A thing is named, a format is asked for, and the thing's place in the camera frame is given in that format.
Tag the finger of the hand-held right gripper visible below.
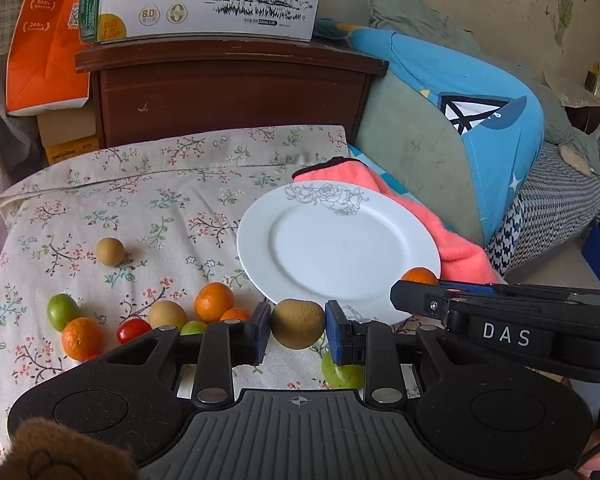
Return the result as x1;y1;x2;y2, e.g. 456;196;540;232
439;282;498;295
390;280;451;319

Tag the pink towel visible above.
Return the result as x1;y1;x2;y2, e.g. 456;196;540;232
292;157;501;286

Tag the red cherry tomato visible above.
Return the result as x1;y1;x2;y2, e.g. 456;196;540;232
117;318;153;344

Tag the mauve checked cloth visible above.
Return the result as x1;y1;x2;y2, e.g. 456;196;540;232
0;60;48;196

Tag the white milk carton box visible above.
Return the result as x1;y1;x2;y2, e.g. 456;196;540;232
77;0;328;45

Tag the houndstooth blanket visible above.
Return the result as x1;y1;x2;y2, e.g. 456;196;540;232
485;142;600;276

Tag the brown fuzzy cloth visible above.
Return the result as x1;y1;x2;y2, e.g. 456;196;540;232
0;417;138;480

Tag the brown longan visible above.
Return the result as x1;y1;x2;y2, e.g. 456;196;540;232
96;237;126;267
270;298;327;350
147;301;188;332

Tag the orange cardboard box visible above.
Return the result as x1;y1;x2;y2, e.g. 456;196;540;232
5;0;92;113

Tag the brown cardboard box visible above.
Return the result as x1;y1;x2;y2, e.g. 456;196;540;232
36;105;101;163

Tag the wooden headboard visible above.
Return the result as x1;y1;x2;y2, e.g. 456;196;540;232
75;40;390;150

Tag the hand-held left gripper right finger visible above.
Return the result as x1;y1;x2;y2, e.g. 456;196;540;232
325;300;486;406

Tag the white plate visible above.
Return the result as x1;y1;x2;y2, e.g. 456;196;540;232
236;180;442;326

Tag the blue printed cloth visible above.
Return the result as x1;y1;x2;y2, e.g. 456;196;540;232
315;17;546;246

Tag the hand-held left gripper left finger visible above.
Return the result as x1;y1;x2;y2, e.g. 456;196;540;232
97;301;272;407

